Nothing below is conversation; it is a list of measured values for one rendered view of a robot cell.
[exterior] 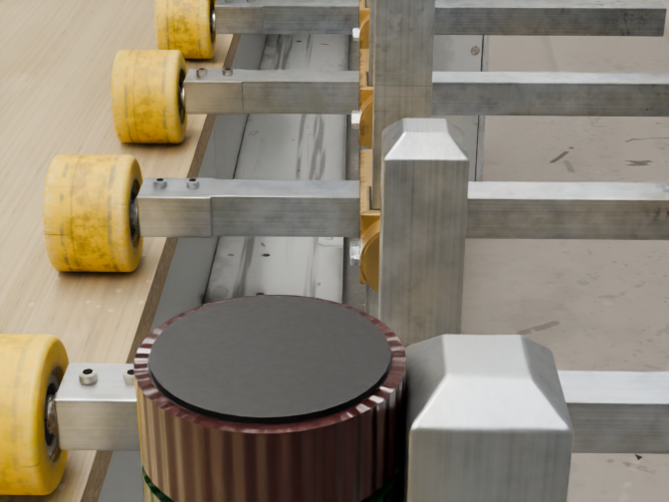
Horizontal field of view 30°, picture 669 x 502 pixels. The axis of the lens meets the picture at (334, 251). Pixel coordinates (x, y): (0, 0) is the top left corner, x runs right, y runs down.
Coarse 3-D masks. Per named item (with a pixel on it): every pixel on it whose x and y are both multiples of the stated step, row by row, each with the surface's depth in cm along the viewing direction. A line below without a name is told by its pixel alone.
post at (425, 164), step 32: (384, 128) 53; (416, 128) 51; (448, 128) 51; (384, 160) 50; (416, 160) 50; (448, 160) 50; (384, 192) 51; (416, 192) 51; (448, 192) 51; (384, 224) 52; (416, 224) 52; (448, 224) 52; (384, 256) 52; (416, 256) 52; (448, 256) 52; (384, 288) 53; (416, 288) 53; (448, 288) 53; (384, 320) 54; (416, 320) 54; (448, 320) 54
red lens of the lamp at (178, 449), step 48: (144, 384) 27; (384, 384) 27; (144, 432) 27; (192, 432) 25; (240, 432) 25; (288, 432) 25; (336, 432) 25; (384, 432) 26; (192, 480) 26; (240, 480) 25; (288, 480) 25; (336, 480) 26; (384, 480) 27
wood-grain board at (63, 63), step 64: (0, 0) 154; (64, 0) 154; (128, 0) 154; (0, 64) 130; (64, 64) 130; (192, 64) 130; (0, 128) 112; (64, 128) 112; (192, 128) 112; (0, 192) 99; (0, 256) 88; (0, 320) 80; (64, 320) 80; (128, 320) 80
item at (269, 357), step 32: (192, 320) 29; (224, 320) 29; (256, 320) 29; (288, 320) 29; (320, 320) 29; (352, 320) 29; (160, 352) 28; (192, 352) 28; (224, 352) 28; (256, 352) 28; (288, 352) 28; (320, 352) 28; (352, 352) 28; (384, 352) 28; (160, 384) 26; (192, 384) 26; (224, 384) 26; (256, 384) 26; (288, 384) 26; (320, 384) 26; (352, 384) 26; (224, 416) 25; (256, 416) 25; (288, 416) 25; (320, 416) 25
